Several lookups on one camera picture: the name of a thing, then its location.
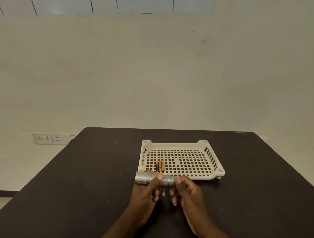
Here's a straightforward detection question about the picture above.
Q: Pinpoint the person's right forearm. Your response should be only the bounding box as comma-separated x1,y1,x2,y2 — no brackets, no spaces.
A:
189,219,230,238

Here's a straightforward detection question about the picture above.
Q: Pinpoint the cream perforated plastic tray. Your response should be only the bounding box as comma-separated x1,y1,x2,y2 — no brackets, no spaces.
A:
138,140,226,181

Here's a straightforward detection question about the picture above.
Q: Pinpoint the white wall socket panel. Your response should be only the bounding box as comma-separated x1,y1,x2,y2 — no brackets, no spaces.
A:
33,132,79,145

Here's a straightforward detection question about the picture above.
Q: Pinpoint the silver metal flashlight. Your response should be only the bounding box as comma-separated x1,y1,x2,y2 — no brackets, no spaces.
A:
135,171,177,187

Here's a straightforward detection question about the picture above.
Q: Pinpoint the person's left forearm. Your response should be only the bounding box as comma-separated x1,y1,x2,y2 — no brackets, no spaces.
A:
102,214,148,238

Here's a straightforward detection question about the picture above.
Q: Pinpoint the person's right hand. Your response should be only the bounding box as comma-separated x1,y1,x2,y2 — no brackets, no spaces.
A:
170,176,209,232

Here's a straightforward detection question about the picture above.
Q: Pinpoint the person's left hand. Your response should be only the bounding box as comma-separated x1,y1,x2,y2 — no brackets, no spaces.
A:
126,169,166,225

